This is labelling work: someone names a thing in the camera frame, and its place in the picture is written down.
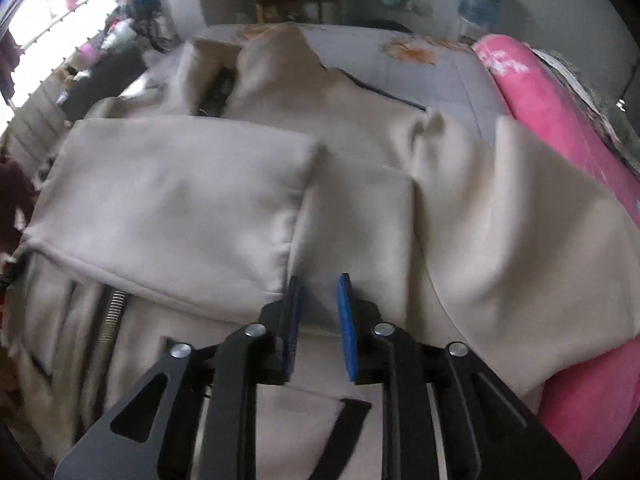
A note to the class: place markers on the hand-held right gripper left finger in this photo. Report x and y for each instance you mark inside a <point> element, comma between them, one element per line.
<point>294,310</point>

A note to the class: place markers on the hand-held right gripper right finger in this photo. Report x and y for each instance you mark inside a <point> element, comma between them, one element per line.
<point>346,320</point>

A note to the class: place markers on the beige zip jacket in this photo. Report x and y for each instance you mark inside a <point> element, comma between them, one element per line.
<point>200,200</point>

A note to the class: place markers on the grey floral bed sheet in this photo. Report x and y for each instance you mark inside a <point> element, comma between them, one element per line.
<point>445,85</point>

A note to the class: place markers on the pink floral quilt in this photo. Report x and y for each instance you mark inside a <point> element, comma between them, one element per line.
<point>560,125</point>

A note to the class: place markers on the maroon garment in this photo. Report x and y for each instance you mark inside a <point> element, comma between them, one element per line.
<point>12,195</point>

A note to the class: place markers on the grey lace pillow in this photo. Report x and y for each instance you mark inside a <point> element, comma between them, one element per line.
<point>580,77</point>

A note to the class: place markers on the pile of household clutter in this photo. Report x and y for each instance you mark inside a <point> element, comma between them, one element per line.
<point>132,7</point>

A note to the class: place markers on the blue water jug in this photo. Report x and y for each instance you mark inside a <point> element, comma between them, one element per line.
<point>480,2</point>

